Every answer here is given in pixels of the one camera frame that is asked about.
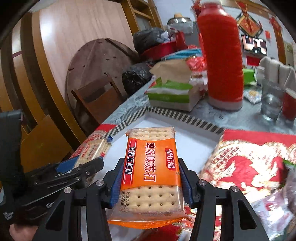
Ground diamond fu wall decoration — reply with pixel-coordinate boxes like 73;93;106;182
236;12;263;38

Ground red thermos flask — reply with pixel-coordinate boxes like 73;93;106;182
197;1;244;111

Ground green tissue pack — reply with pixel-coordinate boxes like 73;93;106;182
145;57;208;112

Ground round wooden tabletop leaning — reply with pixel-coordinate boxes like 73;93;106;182
65;38;139;109

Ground black garbage bag lower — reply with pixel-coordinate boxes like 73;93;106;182
121;63;152;96

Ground steel pot on fridge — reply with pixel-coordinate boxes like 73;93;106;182
166;13;194;29

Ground black garbage bag upper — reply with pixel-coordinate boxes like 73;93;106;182
133;27;171;55

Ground red basin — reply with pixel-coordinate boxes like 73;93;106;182
140;41;178;60

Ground wooden chair left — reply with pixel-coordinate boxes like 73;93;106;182
70;72;125;136

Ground striped white shallow box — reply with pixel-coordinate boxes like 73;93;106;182
79;105;225;241

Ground clear drinking glass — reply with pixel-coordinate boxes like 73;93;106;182
261;80;285;122

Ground green box on table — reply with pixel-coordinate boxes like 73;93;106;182
243;68;256;85

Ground black garbage bag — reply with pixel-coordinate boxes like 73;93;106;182
121;63;152;96
133;27;171;55

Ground red mug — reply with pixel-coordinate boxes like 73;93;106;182
282;88;296;121

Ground wall television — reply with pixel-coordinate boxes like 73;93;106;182
241;35;267;55

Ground red-banded cracker pack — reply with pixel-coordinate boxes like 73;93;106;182
71;137;113;169

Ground grey garment on chair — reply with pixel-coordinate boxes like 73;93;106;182
259;56;296;91

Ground orange soda cracker pack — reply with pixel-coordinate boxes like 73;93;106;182
108;126;187;229

